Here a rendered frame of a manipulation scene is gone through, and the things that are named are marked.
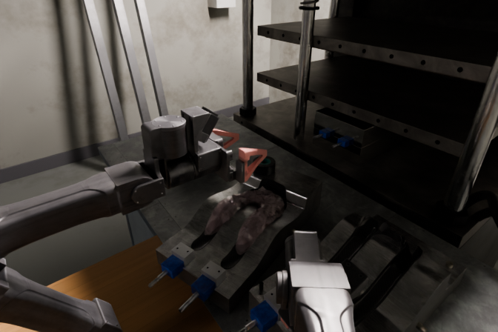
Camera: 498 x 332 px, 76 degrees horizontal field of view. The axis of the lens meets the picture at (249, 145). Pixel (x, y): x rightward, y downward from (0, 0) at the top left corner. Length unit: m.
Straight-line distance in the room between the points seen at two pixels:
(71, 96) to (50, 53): 0.38
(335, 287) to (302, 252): 0.11
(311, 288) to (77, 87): 2.92
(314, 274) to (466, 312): 0.64
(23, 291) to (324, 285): 0.44
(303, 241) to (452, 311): 0.57
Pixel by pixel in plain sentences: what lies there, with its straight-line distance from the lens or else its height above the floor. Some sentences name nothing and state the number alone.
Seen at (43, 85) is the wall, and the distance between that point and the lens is 3.12.
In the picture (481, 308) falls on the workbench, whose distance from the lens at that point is 1.04.
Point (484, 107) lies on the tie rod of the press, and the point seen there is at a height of 1.19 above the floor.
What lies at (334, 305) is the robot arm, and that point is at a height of 1.21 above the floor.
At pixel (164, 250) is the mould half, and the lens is 0.95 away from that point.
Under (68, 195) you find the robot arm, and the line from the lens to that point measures 0.55.
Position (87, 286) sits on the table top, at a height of 0.80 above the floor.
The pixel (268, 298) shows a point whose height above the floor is 0.92.
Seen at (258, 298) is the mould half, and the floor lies 0.89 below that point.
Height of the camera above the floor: 1.52
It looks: 28 degrees down
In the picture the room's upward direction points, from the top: straight up
